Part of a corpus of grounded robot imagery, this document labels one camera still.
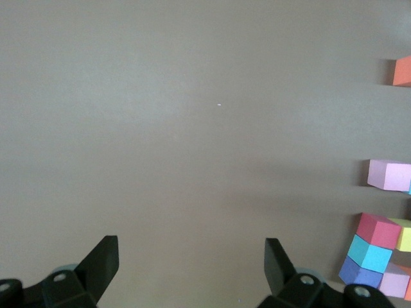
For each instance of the yellow foam cube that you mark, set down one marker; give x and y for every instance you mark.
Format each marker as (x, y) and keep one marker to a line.
(405, 237)

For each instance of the red foam cube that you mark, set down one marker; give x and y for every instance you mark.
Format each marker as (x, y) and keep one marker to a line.
(379, 231)

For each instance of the dark violet foam cube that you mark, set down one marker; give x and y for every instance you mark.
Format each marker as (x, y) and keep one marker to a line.
(359, 274)

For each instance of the large table cover sheet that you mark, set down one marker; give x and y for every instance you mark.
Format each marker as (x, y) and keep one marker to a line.
(160, 128)

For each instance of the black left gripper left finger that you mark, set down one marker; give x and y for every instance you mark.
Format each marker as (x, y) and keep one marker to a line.
(99, 269)

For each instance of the pink foam cube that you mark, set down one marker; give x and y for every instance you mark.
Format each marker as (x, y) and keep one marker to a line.
(393, 282)
(390, 174)

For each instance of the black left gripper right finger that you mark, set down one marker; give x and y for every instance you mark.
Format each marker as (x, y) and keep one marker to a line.
(279, 276)

